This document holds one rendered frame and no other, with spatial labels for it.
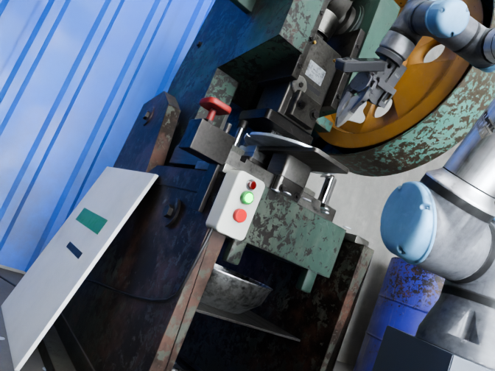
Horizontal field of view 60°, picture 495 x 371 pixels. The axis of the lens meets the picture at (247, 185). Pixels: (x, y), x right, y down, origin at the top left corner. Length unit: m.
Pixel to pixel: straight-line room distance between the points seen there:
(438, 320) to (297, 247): 0.48
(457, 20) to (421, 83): 0.60
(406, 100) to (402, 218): 0.95
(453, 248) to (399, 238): 0.08
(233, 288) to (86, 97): 1.41
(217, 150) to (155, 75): 1.49
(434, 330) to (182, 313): 0.48
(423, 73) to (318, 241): 0.74
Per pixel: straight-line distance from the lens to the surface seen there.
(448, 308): 0.77
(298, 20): 1.29
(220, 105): 0.94
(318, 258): 1.20
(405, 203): 0.69
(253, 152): 1.25
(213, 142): 0.94
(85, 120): 2.26
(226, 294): 1.16
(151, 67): 2.39
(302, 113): 1.28
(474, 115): 1.51
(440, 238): 0.67
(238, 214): 0.86
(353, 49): 1.45
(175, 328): 0.93
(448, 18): 1.02
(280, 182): 1.15
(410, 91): 1.61
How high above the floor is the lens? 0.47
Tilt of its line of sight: 9 degrees up
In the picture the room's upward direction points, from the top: 22 degrees clockwise
